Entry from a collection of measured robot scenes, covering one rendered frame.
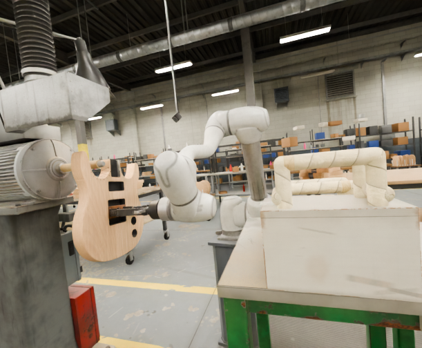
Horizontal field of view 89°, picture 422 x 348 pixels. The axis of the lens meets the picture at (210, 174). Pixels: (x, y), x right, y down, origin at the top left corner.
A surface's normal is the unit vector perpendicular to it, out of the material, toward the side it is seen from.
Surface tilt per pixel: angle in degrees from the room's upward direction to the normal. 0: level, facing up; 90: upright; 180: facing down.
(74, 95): 90
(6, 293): 90
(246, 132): 121
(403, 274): 90
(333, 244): 90
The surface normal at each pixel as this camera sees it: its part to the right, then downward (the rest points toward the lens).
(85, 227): 0.95, -0.11
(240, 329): -0.29, 0.07
